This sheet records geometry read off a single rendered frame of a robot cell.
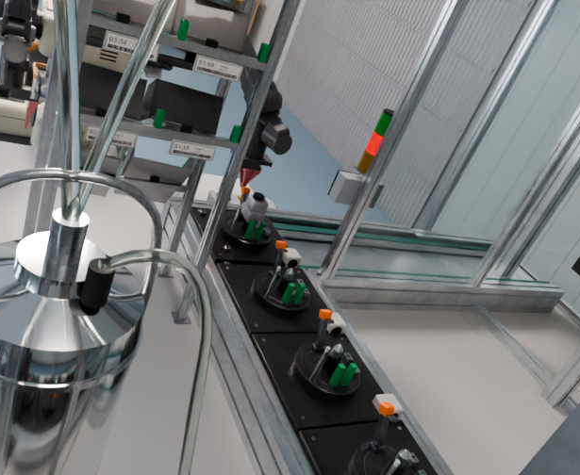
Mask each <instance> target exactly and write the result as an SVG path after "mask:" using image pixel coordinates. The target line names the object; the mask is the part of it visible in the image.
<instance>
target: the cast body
mask: <svg viewBox="0 0 580 475"><path fill-rule="evenodd" d="M268 205H269V204H268V203H267V201H266V200H265V196H264V195H263V194H262V193H260V192H255V193H254V194H250V193H249V194H248V196H247V199H246V201H243V202H242V209H241V214H242V215H243V217H244V218H245V219H246V221H247V222H248V223H250V221H255V222H256V225H255V227H256V228H259V226H260V225H261V222H262V221H264V219H265V216H266V215H265V213H266V210H267V208H268Z"/></svg>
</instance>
